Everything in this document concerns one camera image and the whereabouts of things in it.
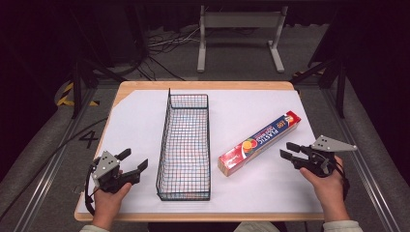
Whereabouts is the long black floor cable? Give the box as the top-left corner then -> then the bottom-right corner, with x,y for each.
0,117 -> 109,220

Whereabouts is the aluminium floor rail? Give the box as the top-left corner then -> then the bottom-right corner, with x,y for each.
13,87 -> 98,232
321,87 -> 404,232

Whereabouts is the hand-held gripper cable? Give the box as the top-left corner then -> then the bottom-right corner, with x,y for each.
332,158 -> 351,201
83,159 -> 99,217

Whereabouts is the left hand-held gripper cable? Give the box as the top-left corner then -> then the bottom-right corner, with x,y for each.
83,159 -> 99,217

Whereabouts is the red blue plastic wrap box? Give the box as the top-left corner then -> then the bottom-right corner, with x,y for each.
218,110 -> 302,178

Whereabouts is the black tripod stand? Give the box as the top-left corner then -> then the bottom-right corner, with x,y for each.
69,56 -> 128,119
290,57 -> 348,119

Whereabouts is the person's left hand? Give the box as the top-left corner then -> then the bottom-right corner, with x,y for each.
92,182 -> 133,230

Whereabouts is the dark wire basket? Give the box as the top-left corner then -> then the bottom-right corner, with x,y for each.
156,88 -> 212,202

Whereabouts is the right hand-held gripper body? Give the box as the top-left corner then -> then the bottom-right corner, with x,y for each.
292,134 -> 359,179

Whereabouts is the right hand-held gripper cable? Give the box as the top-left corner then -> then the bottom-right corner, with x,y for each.
332,158 -> 351,201

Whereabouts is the bundle of floor cables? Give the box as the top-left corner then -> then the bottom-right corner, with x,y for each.
146,25 -> 202,56

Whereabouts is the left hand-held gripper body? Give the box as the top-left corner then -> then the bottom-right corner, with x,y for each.
91,150 -> 143,194

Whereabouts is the white paper sheet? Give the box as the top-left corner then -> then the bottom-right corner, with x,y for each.
76,89 -> 324,215

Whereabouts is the yellow black hazard tape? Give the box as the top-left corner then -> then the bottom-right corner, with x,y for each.
56,81 -> 100,107

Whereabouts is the person's right hand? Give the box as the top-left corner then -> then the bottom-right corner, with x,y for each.
299,156 -> 351,223

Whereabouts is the white metal stand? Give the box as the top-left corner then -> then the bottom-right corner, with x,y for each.
196,4 -> 289,73

